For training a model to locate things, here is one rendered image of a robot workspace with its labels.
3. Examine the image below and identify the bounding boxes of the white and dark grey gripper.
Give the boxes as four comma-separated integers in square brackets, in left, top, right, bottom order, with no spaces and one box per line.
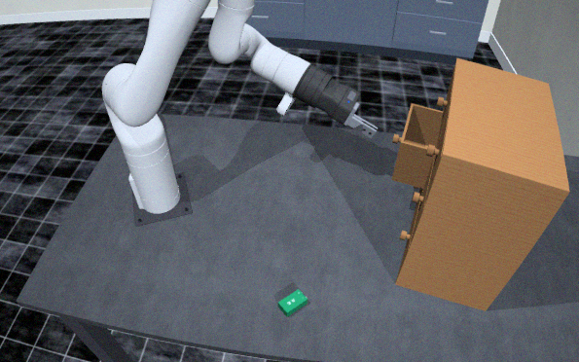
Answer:
[272,54,378,139]

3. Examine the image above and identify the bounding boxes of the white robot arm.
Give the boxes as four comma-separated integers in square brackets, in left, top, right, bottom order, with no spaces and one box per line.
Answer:
[102,0,288,213]

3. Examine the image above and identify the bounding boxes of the tan wooden chest of drawers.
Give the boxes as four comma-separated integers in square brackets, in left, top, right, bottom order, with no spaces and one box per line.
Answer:
[395,58,569,311]

